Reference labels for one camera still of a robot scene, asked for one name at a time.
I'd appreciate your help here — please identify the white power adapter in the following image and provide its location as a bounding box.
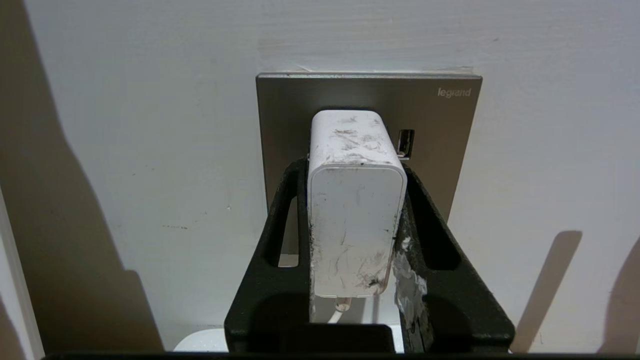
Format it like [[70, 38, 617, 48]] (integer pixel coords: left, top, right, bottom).
[[306, 110, 408, 299]]

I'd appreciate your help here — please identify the grey metal wall socket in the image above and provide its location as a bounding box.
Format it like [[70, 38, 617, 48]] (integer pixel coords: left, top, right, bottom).
[[256, 72, 483, 256]]

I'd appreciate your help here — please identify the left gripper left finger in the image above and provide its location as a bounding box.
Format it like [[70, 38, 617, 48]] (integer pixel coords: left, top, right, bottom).
[[224, 159, 312, 353]]

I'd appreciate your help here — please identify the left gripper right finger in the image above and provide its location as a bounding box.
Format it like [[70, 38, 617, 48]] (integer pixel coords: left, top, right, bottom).
[[392, 164, 516, 353]]

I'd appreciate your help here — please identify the thin white adapter cable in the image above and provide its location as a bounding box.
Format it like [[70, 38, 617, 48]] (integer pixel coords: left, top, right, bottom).
[[327, 296, 355, 325]]

